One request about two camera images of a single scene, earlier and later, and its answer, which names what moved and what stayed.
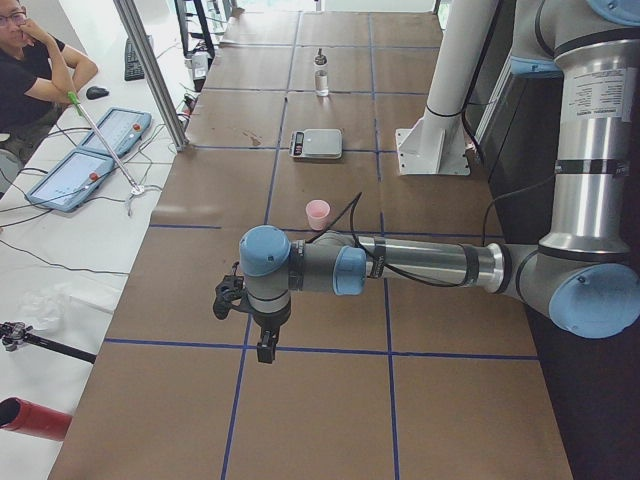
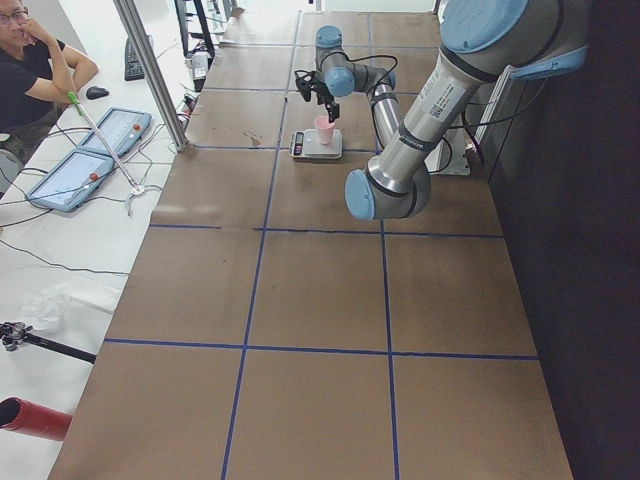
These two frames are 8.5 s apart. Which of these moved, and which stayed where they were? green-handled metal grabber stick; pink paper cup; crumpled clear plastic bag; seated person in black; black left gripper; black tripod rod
Moved: black left gripper; pink paper cup
Stayed: green-handled metal grabber stick; crumpled clear plastic bag; seated person in black; black tripod rod
